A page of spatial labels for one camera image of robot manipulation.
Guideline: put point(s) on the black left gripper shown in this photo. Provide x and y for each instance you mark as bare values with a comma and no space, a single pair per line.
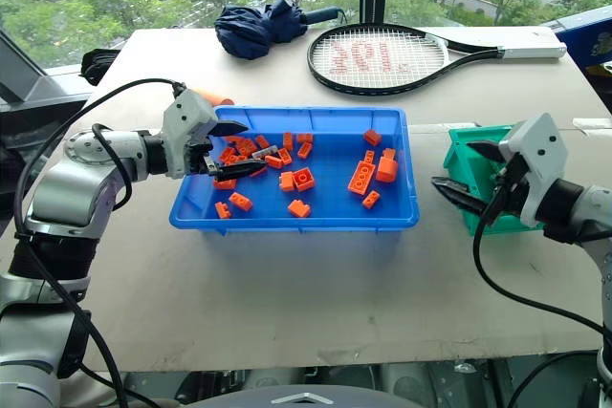
197,159

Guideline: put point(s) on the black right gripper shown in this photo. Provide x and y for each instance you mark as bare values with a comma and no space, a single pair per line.
511,188

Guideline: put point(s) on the dark rounded robot base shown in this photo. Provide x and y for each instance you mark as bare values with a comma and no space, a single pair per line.
301,398

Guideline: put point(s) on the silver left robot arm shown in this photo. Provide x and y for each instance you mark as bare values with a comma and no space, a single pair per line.
67,198

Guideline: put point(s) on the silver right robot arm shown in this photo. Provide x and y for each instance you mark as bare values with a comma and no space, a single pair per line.
581,207

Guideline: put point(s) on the green plastic bin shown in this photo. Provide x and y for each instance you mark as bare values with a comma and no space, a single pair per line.
461,159

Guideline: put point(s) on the blue plastic bin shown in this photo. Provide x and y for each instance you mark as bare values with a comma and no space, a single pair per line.
330,207

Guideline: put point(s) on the orange cylindrical object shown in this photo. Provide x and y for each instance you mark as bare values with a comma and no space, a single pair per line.
217,98

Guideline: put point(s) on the square orange toy brick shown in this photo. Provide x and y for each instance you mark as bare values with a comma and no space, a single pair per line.
303,179

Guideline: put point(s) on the large orange toy brick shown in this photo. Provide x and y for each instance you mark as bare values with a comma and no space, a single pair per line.
387,170

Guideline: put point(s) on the long flat orange brick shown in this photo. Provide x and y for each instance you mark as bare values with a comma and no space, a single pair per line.
362,179

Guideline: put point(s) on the navy blue folded umbrella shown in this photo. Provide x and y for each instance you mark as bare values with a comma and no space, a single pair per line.
253,30

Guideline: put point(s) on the black white tennis racket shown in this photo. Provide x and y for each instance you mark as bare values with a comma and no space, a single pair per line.
368,59

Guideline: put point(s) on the black bag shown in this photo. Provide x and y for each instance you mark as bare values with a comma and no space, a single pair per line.
98,66

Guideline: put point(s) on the blue printed box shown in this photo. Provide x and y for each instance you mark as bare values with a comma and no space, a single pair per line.
588,45

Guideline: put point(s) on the dark grey panel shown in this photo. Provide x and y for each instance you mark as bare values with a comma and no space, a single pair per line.
28,88

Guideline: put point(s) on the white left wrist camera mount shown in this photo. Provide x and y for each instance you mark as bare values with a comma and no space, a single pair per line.
187,114

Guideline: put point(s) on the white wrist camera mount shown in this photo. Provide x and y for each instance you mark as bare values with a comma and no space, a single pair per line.
187,114
540,150

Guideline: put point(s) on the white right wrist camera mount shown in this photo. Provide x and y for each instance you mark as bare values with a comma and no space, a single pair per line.
540,150

